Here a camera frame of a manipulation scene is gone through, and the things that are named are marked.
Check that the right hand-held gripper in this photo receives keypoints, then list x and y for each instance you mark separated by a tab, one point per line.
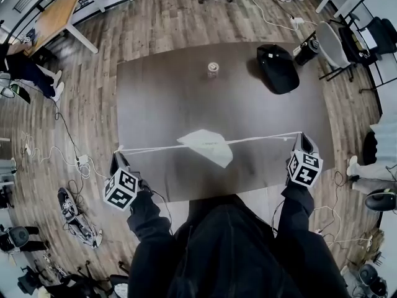
304	167

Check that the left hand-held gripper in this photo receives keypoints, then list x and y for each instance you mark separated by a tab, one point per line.
120	188

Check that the person's right forearm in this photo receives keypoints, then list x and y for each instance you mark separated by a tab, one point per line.
294	210

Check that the person's left forearm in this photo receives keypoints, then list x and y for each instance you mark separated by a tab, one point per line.
149	219

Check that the white power strip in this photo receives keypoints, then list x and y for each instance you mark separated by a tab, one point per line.
297	20
82	160

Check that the black cap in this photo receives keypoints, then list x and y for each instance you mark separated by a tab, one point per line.
277	68

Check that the grey device on floor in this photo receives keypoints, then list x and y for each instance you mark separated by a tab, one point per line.
76	219

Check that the black bucket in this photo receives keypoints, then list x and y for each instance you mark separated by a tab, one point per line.
307	52

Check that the grey chair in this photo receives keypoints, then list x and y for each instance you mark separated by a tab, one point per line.
332	45

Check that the black helmet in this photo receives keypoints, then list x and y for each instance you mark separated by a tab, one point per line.
381	200

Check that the small metal can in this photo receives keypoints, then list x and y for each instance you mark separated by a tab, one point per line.
213	70

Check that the black backpack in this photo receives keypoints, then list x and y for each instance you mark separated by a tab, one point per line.
380	34

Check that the person's black clothing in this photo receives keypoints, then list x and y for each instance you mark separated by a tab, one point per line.
229	253

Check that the wooden table with white legs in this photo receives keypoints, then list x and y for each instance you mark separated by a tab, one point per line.
59	14

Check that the black round device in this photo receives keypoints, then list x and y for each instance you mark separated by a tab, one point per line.
372	279

